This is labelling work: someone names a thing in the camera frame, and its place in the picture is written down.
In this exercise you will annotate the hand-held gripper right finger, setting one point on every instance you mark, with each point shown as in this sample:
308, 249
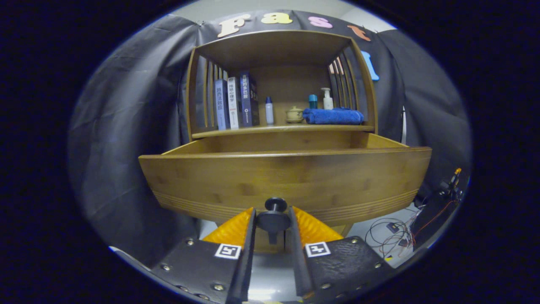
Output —
297, 266

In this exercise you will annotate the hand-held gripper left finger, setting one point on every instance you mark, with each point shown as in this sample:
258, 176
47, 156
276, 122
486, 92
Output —
247, 261

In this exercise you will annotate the black round drawer knob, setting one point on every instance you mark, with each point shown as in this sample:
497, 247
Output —
274, 219

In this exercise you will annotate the wooden countertop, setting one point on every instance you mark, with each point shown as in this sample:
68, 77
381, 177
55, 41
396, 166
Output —
253, 128

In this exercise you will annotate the wooden cabinet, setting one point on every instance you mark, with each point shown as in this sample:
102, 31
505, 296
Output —
274, 48

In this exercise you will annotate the black equipment with orange tip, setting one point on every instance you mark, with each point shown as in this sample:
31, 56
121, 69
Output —
434, 215

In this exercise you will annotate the white bottle with blue cap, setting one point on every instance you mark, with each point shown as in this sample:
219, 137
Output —
269, 113

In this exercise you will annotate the beige lidded teacup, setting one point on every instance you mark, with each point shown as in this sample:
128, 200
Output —
294, 115

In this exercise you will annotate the folded blue towel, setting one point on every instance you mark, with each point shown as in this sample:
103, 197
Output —
333, 116

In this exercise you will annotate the light blue book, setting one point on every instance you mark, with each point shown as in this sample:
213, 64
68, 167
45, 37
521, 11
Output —
221, 105

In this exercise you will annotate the white book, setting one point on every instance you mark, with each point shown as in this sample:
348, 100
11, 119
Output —
233, 103

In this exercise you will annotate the dark blue book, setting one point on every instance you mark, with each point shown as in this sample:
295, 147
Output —
248, 99

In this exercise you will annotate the teal bottle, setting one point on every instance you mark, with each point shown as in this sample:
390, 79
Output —
312, 102

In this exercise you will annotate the white pump bottle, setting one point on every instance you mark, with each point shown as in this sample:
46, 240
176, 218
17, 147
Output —
328, 102

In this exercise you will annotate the black backdrop cloth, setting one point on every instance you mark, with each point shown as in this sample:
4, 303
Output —
126, 126

